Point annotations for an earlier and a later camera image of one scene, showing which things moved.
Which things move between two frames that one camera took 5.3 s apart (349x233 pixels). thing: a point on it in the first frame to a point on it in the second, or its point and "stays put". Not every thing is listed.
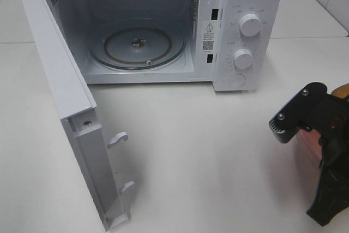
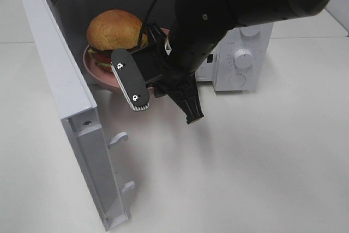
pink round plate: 304,154 to 109,77
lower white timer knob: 242,58 stays put
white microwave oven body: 222,28 stays put
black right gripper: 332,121 to 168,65
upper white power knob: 250,24 stays put
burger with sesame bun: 341,91 to 110,29
